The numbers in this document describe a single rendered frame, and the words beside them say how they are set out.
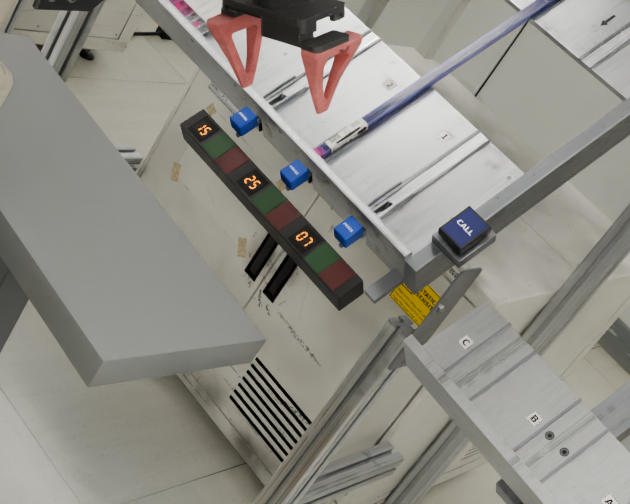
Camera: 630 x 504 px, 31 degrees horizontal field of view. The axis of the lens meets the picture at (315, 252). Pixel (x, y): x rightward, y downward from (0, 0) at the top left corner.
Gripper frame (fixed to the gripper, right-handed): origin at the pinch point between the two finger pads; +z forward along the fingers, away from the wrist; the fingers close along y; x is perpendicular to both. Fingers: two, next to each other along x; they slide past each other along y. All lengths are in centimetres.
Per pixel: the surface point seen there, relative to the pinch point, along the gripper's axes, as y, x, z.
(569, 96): 72, -209, 89
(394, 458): 8, -35, 75
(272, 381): 36, -38, 75
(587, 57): -4, -57, 12
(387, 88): 14.7, -37.6, 15.8
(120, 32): 152, -109, 61
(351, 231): 5.8, -18.9, 26.2
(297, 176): 15.7, -20.3, 22.5
